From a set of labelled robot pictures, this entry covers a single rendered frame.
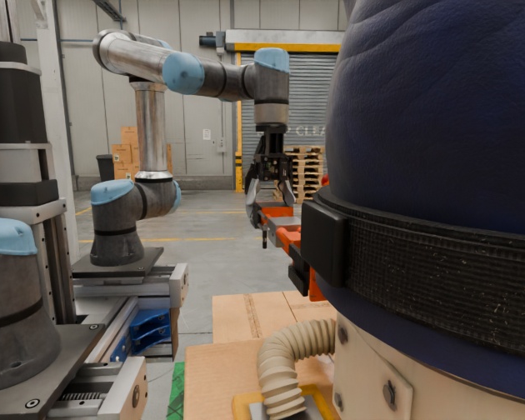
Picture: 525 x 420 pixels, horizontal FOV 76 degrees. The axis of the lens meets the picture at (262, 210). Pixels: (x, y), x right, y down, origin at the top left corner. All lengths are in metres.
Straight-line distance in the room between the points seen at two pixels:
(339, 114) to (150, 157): 0.94
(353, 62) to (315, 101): 10.22
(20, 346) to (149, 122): 0.69
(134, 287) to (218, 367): 0.61
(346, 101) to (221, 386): 0.38
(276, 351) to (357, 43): 0.31
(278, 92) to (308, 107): 9.60
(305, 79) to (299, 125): 1.28
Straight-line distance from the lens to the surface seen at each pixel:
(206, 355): 0.52
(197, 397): 0.46
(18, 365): 0.66
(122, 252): 1.05
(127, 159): 7.89
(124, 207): 1.03
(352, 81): 0.17
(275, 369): 0.38
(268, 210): 0.75
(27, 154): 0.83
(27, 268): 0.62
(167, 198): 1.10
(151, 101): 1.09
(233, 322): 1.69
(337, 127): 0.18
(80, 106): 11.20
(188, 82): 0.70
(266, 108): 0.73
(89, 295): 1.12
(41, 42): 3.95
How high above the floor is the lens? 1.38
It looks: 11 degrees down
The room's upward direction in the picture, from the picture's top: straight up
